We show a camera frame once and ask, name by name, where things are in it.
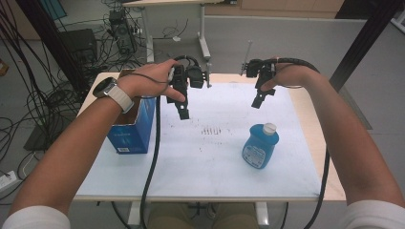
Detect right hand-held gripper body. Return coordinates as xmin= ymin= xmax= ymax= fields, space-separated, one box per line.
xmin=241 ymin=40 xmax=278 ymax=94

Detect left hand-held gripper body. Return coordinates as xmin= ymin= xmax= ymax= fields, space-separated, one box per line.
xmin=167 ymin=61 xmax=213 ymax=106

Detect blue bottle with white cap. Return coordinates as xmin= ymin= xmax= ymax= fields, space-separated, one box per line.
xmin=242 ymin=122 xmax=281 ymax=170

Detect person's right hand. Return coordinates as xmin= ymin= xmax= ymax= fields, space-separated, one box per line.
xmin=259 ymin=61 xmax=321 ymax=94

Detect person's left hand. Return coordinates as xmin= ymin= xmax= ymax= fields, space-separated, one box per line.
xmin=117 ymin=58 xmax=187 ymax=103

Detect light wooden table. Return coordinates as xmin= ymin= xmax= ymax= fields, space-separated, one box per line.
xmin=73 ymin=72 xmax=348 ymax=203

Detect white desk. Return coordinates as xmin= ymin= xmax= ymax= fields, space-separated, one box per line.
xmin=122 ymin=0 xmax=224 ymax=64

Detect blue cardboard box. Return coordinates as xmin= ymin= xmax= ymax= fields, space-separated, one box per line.
xmin=106 ymin=68 xmax=157 ymax=155

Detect white table mat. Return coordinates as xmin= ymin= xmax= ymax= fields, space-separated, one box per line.
xmin=75 ymin=81 xmax=322 ymax=198

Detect wristwatch with white band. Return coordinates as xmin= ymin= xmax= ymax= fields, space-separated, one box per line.
xmin=92 ymin=76 xmax=136 ymax=115

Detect black computer tower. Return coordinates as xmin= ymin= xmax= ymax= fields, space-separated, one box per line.
xmin=108 ymin=9 xmax=137 ymax=55

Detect black box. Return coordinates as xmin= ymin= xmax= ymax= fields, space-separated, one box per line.
xmin=59 ymin=29 xmax=98 ymax=65

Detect person's khaki trousers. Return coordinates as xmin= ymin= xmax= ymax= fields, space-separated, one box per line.
xmin=146 ymin=201 xmax=260 ymax=229

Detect person's white right sleeve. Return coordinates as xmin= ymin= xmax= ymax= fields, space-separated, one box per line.
xmin=337 ymin=199 xmax=405 ymax=229

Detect person's white sleeve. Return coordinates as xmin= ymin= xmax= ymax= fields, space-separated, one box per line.
xmin=1 ymin=204 xmax=72 ymax=229
xmin=337 ymin=199 xmax=405 ymax=229

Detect person's white left sleeve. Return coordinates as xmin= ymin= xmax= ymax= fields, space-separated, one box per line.
xmin=1 ymin=204 xmax=72 ymax=229

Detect white power strip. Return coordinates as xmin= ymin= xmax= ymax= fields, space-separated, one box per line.
xmin=0 ymin=170 xmax=19 ymax=193

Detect black metal post with base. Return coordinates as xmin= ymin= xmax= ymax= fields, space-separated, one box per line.
xmin=329 ymin=0 xmax=405 ymax=93

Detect thin black cable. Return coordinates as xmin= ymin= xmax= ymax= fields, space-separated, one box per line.
xmin=279 ymin=201 xmax=289 ymax=229
xmin=110 ymin=200 xmax=132 ymax=229

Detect tangle of black cables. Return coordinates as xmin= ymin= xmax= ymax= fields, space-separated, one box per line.
xmin=0 ymin=6 xmax=106 ymax=206

